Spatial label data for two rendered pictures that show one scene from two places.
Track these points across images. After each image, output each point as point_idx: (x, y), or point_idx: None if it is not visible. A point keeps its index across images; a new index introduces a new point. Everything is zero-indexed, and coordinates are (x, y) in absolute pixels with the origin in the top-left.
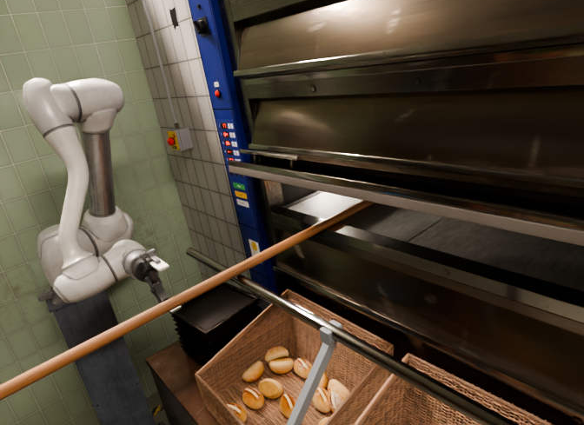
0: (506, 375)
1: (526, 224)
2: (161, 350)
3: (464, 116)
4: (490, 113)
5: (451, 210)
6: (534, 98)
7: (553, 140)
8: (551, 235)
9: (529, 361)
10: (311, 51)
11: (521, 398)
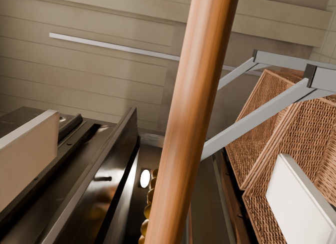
0: (227, 226)
1: (97, 162)
2: None
3: (19, 230)
4: (26, 219)
5: (84, 182)
6: (30, 205)
7: (58, 195)
8: (103, 157)
9: (211, 225)
10: None
11: (251, 238)
